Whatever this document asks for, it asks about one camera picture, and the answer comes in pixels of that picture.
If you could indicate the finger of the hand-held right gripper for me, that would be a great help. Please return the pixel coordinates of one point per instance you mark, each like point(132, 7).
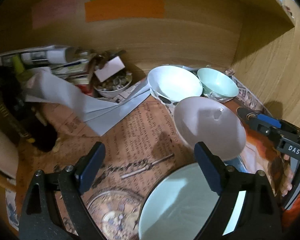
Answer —
point(265, 123)

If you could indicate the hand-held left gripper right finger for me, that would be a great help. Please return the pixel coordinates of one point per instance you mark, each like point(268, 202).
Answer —
point(207, 170)

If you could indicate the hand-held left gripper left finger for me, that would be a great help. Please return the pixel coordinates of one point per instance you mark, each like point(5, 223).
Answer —
point(91, 165)

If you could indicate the pink bowl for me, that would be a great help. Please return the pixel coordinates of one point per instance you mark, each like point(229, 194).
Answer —
point(210, 127)

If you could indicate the light green plate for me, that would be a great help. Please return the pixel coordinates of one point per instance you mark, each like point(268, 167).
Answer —
point(180, 205)

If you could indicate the light green bowl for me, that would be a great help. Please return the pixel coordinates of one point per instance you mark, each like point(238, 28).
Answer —
point(217, 85)

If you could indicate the white bowl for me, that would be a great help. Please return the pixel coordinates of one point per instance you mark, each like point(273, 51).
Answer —
point(175, 85)

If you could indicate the person's right hand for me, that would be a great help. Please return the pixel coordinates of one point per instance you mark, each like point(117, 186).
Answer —
point(288, 187)

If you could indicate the newspaper print tablecloth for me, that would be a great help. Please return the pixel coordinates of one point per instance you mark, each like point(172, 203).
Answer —
point(135, 130)

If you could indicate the white paper sheet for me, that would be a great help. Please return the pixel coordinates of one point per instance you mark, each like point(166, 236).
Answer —
point(65, 97)

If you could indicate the small bowl of coins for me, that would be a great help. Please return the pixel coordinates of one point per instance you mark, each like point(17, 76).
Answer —
point(112, 86)

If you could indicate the dark wine bottle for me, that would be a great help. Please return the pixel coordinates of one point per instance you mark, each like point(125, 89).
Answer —
point(12, 105)

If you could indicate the small pink box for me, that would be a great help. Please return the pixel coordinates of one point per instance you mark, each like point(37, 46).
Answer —
point(110, 67)

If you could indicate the wooden desk shelf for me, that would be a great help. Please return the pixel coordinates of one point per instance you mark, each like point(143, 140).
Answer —
point(277, 10)

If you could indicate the stack of newspapers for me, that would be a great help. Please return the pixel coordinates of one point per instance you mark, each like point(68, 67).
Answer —
point(55, 55)

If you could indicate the orange sticky note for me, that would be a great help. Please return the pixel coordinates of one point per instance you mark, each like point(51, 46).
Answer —
point(125, 8)

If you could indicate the pink sticky note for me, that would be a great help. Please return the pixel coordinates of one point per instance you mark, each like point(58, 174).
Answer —
point(55, 7)

